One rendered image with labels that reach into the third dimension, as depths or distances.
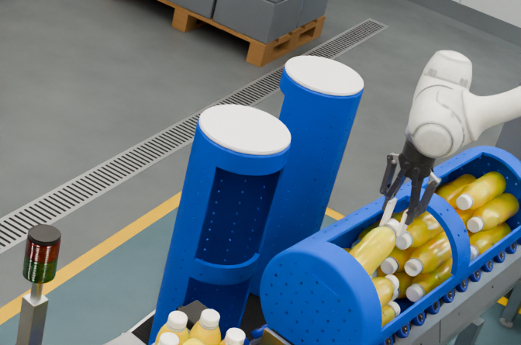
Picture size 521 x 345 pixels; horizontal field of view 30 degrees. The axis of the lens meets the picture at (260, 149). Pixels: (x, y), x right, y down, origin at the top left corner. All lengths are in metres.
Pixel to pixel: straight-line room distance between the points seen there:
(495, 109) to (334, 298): 0.52
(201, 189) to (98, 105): 2.20
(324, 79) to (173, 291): 0.87
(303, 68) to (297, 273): 1.35
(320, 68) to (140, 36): 2.60
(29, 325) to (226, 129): 1.06
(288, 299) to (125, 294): 1.70
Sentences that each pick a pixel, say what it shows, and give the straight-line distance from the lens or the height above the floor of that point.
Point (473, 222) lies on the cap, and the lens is 2.63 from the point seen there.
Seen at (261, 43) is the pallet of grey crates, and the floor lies 0.14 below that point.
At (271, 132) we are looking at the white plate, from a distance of 2.88.
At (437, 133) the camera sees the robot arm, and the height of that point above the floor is 1.59.
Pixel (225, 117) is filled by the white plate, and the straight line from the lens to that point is 2.90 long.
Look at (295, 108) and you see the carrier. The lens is 3.28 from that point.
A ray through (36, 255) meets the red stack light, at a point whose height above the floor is 1.23.
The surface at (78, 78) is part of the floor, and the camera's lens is 5.24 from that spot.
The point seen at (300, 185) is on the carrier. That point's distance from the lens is 3.40.
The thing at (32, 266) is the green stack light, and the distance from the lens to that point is 1.92.
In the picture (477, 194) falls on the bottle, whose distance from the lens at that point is 2.62.
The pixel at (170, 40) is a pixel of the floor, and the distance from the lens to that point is 5.87.
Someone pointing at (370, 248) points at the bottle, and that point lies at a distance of 2.18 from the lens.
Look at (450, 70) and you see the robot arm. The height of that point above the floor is 1.65.
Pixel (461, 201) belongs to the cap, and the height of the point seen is 1.15.
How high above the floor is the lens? 2.38
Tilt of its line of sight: 29 degrees down
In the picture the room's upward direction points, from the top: 15 degrees clockwise
